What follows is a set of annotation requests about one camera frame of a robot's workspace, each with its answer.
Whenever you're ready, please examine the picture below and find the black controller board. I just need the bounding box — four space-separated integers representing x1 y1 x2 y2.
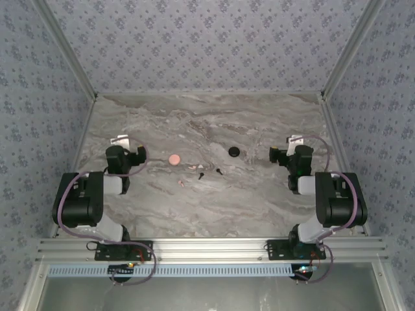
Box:
292 262 316 281
108 263 135 284

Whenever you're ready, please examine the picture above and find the grey metal shelf panel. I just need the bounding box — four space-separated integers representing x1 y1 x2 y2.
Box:
35 262 388 311

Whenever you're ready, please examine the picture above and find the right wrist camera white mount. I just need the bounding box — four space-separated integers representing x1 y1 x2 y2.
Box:
285 135 305 156

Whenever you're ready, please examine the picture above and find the aluminium side rail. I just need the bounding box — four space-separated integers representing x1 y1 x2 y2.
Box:
48 93 99 239
318 92 371 236

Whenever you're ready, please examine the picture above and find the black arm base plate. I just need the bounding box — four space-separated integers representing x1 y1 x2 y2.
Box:
266 238 327 262
94 240 154 262

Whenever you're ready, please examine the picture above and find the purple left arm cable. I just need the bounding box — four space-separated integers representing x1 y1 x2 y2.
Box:
54 137 159 288

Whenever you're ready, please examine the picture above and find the aluminium frame post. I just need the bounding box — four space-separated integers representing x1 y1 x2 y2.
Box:
32 0 99 100
320 0 388 100

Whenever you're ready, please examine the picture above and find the aluminium front rail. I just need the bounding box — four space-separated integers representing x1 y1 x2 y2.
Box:
35 236 389 262

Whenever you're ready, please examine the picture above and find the slotted grey cable duct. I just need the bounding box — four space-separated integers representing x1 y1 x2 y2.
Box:
47 262 301 279

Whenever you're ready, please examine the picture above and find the aluminium frame leg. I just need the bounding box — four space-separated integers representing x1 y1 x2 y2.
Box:
372 260 406 311
18 260 49 311

